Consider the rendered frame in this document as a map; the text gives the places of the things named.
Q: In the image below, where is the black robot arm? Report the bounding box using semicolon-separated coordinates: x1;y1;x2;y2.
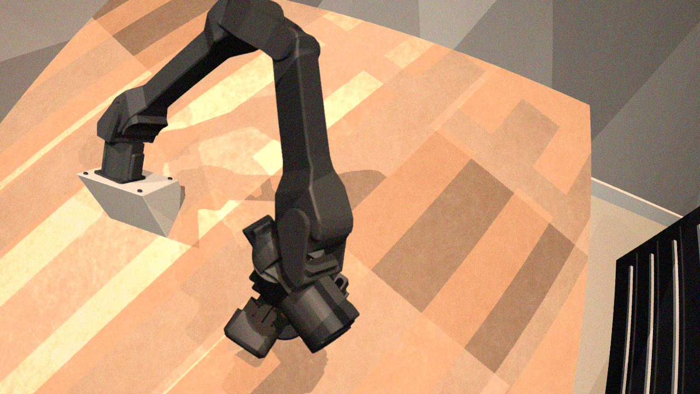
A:
94;0;359;354

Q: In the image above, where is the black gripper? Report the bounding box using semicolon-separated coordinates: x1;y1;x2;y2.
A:
223;270;289;359

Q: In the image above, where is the grey round pedestal with d-shaped shaft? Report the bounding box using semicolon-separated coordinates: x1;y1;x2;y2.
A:
277;322;299;340

